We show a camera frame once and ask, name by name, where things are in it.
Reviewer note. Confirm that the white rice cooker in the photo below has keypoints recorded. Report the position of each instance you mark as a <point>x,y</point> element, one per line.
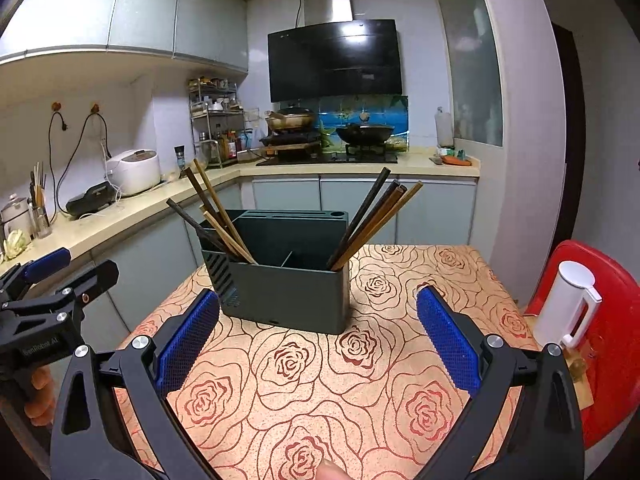
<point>133,172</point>

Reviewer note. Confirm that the white plastic bottle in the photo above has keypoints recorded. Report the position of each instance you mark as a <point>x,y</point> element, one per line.
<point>444,129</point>

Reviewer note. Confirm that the lower kitchen cabinets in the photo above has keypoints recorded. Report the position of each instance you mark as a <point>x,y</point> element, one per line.
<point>153,260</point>

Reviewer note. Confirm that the dark green utensil holder box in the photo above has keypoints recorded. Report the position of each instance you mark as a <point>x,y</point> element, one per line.
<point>290,285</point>

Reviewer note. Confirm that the rose patterned tablecloth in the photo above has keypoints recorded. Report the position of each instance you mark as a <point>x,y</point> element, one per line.
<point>265,402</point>

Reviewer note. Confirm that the dark brown chopstick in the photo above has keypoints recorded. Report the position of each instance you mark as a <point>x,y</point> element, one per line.
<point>363,208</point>

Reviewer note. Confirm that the brown chopstick in holder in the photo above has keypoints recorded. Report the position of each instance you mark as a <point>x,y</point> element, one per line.
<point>220,217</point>

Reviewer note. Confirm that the pale bamboo chopstick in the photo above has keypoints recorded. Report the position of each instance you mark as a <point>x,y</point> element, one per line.
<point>228,239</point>

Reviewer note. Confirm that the clay pot with lid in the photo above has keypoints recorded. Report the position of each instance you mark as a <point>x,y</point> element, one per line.
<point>292,118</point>

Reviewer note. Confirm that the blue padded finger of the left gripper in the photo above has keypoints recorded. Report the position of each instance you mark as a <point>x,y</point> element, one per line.
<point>36,271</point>

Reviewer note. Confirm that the countertop utensil jar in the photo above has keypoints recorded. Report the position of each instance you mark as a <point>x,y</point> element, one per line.
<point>40,217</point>

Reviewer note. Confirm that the black small appliance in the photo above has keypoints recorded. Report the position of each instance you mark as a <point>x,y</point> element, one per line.
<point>92,200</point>

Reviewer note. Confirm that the black range hood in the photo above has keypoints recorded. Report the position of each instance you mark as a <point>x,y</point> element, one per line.
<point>334,54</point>

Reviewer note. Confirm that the orange cloth on counter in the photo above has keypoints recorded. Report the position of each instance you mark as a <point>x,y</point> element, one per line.
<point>452,160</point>

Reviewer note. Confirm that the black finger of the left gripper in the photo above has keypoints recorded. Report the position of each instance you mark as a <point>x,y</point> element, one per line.
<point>87,286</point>

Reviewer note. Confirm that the left hand holding gripper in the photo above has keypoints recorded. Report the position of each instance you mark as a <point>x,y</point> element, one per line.
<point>41,405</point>

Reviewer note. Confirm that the reddish brown chopstick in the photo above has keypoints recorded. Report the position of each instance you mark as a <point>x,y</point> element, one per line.
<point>383,207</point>

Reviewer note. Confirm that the metal spice rack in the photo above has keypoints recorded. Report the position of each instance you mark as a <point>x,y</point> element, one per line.
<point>217,120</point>

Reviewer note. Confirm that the red plastic chair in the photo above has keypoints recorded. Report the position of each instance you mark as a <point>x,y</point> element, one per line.
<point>613,374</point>

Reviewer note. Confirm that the upper wall cabinets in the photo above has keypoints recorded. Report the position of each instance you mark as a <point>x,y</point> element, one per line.
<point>203,31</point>

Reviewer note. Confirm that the black gas stove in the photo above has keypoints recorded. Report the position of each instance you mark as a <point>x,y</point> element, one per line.
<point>311,154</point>

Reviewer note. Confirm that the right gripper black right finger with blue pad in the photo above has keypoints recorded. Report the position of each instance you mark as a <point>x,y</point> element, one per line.
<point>544,439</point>

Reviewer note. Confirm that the black long chopstick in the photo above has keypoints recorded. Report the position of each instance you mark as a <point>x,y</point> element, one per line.
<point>372,204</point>

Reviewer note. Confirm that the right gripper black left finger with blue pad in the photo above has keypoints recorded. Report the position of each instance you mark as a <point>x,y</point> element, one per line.
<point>113,419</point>

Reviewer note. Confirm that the pepper grinder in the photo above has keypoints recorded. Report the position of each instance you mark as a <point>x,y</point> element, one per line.
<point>180,157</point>

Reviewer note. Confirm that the black wok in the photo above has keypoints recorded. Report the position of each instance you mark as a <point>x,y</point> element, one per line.
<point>365,135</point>

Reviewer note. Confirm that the light brown wooden chopstick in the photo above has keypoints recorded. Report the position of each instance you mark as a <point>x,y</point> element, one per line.
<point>402,202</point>

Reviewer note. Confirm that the white electric kettle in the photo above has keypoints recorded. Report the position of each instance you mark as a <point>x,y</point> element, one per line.
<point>569,308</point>

